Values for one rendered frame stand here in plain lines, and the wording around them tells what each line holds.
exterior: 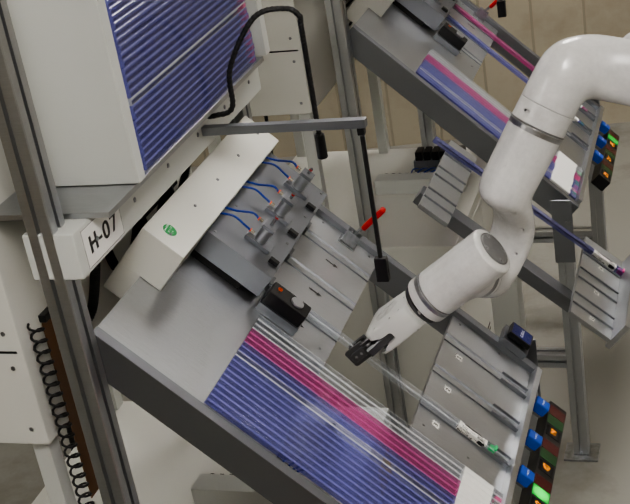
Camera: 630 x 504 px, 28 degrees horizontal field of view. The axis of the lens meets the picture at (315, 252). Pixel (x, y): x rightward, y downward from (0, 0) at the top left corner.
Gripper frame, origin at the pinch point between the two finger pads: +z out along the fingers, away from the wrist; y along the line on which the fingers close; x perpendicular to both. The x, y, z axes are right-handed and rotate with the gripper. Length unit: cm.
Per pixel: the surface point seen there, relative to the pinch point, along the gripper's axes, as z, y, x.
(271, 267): -1.4, 3.5, -21.6
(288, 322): 1.5, 7.4, -13.3
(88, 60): -20, 28, -64
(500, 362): -3.6, -26.5, 25.8
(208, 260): 4.9, 6.0, -29.8
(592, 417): 39, -122, 89
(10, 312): 14, 38, -47
